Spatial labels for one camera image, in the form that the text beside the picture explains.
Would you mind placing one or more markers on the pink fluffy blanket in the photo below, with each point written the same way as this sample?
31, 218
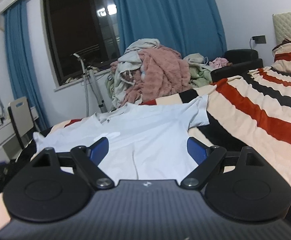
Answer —
162, 73

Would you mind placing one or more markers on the striped cream red black blanket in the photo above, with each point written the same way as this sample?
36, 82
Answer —
252, 109

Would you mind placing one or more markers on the blue curtain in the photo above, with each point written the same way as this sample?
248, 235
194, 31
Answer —
187, 26
20, 61

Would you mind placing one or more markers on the black wall socket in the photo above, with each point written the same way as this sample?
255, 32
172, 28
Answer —
260, 39

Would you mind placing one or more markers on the small pink garment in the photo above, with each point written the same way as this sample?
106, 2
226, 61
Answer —
219, 62

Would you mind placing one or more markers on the beige quilted headboard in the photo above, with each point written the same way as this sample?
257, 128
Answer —
282, 26

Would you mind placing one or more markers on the grey white crumpled clothes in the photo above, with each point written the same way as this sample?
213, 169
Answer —
122, 70

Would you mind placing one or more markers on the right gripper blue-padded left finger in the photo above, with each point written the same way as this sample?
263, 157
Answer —
87, 160

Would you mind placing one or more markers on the dark window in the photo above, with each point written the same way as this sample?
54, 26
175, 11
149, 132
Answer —
81, 28

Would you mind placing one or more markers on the right blue curtain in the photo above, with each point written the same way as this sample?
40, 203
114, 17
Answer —
187, 26

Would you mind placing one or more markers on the black sofa chair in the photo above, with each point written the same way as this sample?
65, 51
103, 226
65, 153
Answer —
241, 61

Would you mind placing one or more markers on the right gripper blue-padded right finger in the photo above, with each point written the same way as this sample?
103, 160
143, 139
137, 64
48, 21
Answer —
208, 161

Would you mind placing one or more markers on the white t-shirt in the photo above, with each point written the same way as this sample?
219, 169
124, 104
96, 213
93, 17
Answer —
146, 142

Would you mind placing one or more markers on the striped pillow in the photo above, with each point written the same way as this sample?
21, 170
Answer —
282, 56

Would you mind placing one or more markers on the green garment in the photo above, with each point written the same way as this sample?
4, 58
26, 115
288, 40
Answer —
199, 71

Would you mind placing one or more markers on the left blue curtain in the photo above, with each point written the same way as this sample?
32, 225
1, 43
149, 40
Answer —
20, 61

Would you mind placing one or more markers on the white desk with drawers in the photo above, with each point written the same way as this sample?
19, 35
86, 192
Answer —
9, 145

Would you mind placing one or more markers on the beige black chair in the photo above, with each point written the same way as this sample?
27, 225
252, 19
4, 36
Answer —
22, 119

